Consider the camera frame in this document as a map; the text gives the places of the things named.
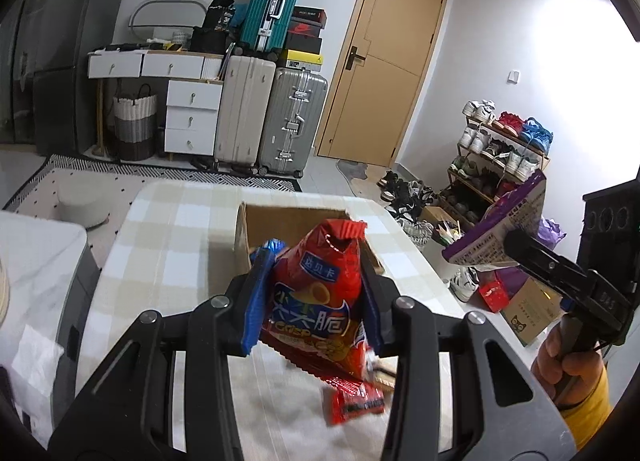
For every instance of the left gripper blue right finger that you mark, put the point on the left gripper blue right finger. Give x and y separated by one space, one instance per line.
372 295

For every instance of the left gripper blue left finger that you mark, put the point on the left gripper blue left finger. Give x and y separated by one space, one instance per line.
254 292

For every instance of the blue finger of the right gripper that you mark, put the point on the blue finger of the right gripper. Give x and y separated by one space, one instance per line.
539 262

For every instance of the red chips snack bag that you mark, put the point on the red chips snack bag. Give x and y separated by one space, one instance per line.
315 315

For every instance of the purple white snack box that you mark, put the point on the purple white snack box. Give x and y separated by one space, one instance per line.
483 245

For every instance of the small red snack packet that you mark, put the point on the small red snack packet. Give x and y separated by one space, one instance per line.
343 401

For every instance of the yellow sleeve forearm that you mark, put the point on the yellow sleeve forearm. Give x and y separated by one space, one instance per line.
585 419

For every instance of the person's right hand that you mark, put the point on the person's right hand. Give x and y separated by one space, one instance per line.
567 379

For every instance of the SF cardboard box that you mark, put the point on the SF cardboard box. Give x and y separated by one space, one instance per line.
255 225

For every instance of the purple bag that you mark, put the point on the purple bag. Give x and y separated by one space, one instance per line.
550 233

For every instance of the cat print cardboard box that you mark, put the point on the cat print cardboard box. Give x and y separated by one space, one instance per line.
531 310

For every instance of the checked tablecloth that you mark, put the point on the checked tablecloth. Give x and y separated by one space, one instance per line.
175 250

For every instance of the white trash bin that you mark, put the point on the white trash bin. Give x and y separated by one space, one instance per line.
448 232

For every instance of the wooden shoe rack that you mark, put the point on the wooden shoe rack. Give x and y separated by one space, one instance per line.
490 163

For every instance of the silver aluminium suitcase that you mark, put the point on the silver aluminium suitcase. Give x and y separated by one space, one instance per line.
292 118

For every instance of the beige hard suitcase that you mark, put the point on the beige hard suitcase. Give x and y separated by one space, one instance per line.
242 112

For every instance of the white drawer desk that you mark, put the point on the white drawer desk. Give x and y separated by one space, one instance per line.
188 87

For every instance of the round grey pouf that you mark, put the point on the round grey pouf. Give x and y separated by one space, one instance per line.
86 203

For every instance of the woven laundry basket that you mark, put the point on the woven laundry basket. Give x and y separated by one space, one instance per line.
135 123

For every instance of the wooden door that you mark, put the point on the wooden door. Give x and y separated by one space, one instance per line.
378 79

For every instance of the white marble side table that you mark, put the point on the white marble side table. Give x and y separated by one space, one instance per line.
42 325

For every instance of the stack of shoe boxes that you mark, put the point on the stack of shoe boxes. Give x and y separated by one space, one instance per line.
303 40

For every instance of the black refrigerator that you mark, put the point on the black refrigerator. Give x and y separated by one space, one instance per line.
63 99

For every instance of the teal hard suitcase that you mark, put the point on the teal hard suitcase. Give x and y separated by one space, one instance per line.
265 25

